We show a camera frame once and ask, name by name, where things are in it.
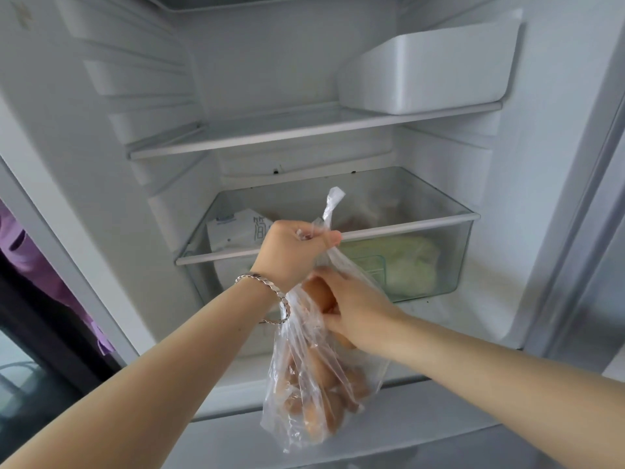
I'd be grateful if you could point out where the clear crisper drawer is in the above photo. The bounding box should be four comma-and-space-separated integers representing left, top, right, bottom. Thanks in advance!
174, 166, 481, 356

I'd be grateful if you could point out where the person's left hand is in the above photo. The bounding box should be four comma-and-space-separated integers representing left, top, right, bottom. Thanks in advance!
250, 220, 344, 292

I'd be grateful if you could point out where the white plastic tray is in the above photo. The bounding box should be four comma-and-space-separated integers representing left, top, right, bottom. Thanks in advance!
336, 21, 522, 116

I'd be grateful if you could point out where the brown egg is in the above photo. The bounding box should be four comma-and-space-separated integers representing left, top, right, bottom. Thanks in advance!
301, 277, 339, 316

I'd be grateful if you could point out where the glass refrigerator shelf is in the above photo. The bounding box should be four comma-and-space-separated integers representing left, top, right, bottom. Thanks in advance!
128, 99, 504, 161

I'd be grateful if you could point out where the white refrigerator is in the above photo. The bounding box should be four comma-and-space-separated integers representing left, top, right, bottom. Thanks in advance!
0, 0, 625, 469

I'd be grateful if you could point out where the purple cloth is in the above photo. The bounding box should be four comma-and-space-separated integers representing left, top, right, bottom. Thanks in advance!
0, 200, 114, 358

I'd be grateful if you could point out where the black appliance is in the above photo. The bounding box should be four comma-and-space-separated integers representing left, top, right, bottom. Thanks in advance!
0, 249, 124, 457

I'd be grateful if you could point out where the person's right hand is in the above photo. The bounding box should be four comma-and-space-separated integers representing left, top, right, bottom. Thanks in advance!
312, 266, 407, 352

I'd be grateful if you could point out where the white food packet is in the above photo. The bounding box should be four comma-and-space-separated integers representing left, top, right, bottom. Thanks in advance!
205, 210, 277, 299

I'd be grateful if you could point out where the silver bracelet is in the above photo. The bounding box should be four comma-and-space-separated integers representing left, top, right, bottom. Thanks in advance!
234, 272, 291, 325

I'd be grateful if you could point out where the clear plastic bag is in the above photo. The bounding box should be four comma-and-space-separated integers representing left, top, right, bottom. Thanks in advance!
262, 186, 392, 455

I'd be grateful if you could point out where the white refrigerator door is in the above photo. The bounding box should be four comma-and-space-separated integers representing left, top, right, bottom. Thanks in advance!
525, 88, 625, 382

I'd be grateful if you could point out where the green cabbage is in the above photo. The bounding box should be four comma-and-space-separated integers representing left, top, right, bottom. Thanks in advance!
341, 234, 441, 296

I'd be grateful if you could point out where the person's left forearm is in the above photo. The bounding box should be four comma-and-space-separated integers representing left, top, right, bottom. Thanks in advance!
0, 276, 286, 469

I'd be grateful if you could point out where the person's right forearm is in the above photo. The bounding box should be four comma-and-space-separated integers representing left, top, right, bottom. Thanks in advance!
361, 315, 625, 469

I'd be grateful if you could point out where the pile of bagged eggs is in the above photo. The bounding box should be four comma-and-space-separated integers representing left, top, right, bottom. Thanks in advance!
272, 332, 373, 434

